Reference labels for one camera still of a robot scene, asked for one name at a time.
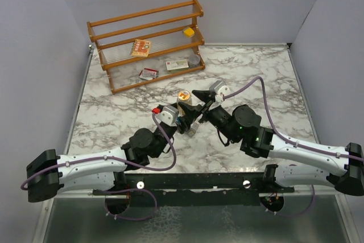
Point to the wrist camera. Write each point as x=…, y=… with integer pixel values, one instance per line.
x=167, y=115
x=220, y=90

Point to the yellow block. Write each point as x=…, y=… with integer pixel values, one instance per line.
x=188, y=32

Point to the green white cardboard box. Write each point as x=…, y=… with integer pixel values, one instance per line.
x=176, y=65

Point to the orange spiral notebook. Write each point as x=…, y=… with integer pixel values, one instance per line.
x=141, y=48

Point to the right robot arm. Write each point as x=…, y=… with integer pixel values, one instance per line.
x=340, y=167

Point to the teal pill organizer box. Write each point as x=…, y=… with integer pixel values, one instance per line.
x=193, y=127

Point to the clear pill bottle gold lid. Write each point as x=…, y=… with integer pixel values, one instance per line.
x=185, y=97

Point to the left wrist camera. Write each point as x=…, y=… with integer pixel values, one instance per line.
x=167, y=115

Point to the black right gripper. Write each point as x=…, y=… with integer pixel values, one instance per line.
x=205, y=97

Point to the wooden three-tier shelf rack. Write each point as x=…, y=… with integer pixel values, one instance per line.
x=173, y=34

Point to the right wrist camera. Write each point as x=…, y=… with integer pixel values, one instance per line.
x=220, y=90

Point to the red white staples box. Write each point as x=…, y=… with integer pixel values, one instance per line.
x=148, y=74

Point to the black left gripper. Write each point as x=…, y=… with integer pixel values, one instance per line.
x=183, y=125

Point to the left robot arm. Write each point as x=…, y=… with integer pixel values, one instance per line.
x=50, y=174

